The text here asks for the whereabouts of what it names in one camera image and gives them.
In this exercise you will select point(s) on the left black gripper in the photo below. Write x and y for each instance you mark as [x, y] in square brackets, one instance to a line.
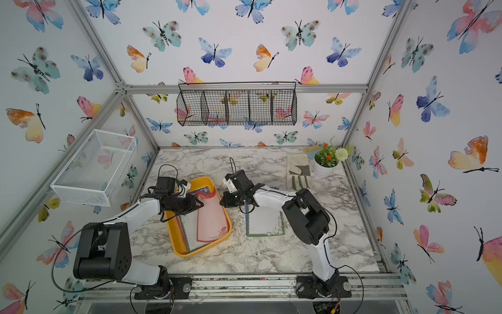
[191, 203]

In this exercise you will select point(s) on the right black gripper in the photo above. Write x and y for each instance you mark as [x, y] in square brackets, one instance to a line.
[225, 202]

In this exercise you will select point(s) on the red stationery paper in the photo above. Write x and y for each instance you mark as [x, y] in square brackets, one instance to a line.
[211, 218]

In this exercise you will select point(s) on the green floral stationery paper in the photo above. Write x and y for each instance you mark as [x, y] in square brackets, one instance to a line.
[263, 222]

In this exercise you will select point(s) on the yellow plastic storage tray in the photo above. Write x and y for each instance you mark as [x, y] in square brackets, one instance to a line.
[174, 228]

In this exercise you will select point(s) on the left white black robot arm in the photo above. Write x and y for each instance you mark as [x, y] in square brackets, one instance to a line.
[104, 252]

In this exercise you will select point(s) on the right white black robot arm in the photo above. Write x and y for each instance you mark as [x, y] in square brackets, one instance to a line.
[309, 222]

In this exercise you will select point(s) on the stack of stationery papers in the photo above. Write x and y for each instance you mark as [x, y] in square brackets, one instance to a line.
[188, 226]

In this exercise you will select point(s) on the beige green gardening glove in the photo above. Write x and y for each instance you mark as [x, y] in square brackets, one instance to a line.
[298, 173]

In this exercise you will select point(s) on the white potted flower plant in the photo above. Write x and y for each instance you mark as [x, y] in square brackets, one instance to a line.
[328, 157]

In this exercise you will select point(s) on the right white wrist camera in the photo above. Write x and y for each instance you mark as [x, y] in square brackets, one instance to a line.
[228, 182]

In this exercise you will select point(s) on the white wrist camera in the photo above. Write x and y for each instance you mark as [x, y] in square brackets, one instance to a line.
[183, 187]
[228, 182]

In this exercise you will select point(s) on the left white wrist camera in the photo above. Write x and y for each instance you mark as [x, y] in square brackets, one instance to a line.
[183, 187]

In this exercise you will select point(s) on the black wire wall basket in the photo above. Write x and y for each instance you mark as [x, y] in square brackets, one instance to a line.
[237, 104]

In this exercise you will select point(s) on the white mesh wall basket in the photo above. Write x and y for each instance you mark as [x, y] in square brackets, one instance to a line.
[94, 170]

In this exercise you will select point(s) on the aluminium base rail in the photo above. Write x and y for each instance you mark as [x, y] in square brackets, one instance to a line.
[270, 287]

